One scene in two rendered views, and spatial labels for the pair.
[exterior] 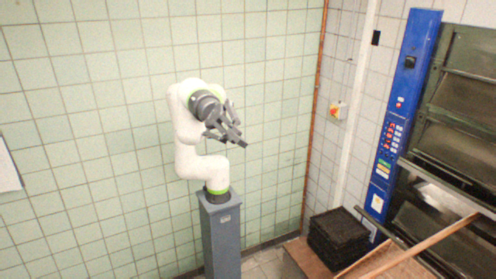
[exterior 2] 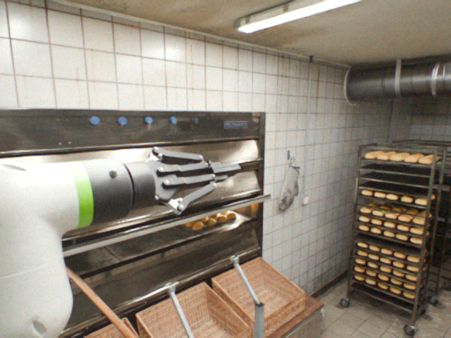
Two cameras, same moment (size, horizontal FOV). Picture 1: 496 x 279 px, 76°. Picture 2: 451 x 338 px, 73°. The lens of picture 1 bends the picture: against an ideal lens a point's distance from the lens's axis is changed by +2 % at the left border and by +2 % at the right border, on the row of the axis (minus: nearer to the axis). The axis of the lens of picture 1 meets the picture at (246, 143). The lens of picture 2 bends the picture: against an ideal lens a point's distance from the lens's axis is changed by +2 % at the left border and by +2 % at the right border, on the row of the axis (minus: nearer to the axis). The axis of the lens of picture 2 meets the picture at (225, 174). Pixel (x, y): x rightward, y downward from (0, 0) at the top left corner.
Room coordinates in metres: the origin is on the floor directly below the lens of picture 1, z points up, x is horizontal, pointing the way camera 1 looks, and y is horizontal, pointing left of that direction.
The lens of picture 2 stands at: (0.84, 0.59, 2.07)
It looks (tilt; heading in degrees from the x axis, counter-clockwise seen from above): 11 degrees down; 255
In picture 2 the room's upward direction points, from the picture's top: straight up
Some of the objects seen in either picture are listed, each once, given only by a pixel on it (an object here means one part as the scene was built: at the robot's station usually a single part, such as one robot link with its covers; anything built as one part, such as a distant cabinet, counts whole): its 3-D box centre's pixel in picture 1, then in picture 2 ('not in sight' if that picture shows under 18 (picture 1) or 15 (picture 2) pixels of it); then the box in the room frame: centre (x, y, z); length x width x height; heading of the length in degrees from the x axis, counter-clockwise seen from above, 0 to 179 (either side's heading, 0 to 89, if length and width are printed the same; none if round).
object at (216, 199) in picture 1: (214, 186); not in sight; (1.47, 0.18, 1.23); 0.26 x 0.15 x 0.06; 27
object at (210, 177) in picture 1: (215, 173); not in sight; (1.42, 0.17, 1.36); 0.16 x 0.13 x 0.19; 85
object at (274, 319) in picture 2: not in sight; (258, 293); (0.04, -1.38, 0.72); 0.56 x 0.49 x 0.28; 26
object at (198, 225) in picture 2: not in sight; (197, 213); (0.39, -2.00, 1.21); 0.61 x 0.48 x 0.06; 116
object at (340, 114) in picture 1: (338, 110); not in sight; (2.04, -0.64, 1.46); 0.10 x 0.07 x 0.10; 26
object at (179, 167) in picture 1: (186, 134); not in sight; (1.43, 0.31, 1.59); 0.16 x 0.13 x 0.53; 85
